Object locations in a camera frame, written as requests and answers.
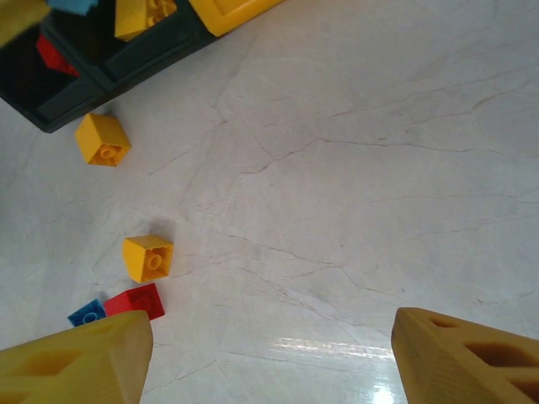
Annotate blue lego brick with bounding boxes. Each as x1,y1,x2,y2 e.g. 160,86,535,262
45,0,100,17
67,297,107,328

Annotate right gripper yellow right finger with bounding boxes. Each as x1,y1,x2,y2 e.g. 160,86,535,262
391,306,539,404

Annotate black plastic container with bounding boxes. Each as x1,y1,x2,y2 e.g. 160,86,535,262
40,0,218,92
0,20,117,135

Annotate yellow plastic container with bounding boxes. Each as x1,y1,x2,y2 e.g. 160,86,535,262
187,0,287,38

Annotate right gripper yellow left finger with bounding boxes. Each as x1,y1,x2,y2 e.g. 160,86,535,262
0,310,153,404

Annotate red lego brick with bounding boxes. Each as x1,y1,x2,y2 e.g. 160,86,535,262
103,282,165,322
35,33,82,78

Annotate yellow lego brick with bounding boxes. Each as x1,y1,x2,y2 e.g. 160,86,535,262
74,112,132,168
114,0,178,42
121,234,174,283

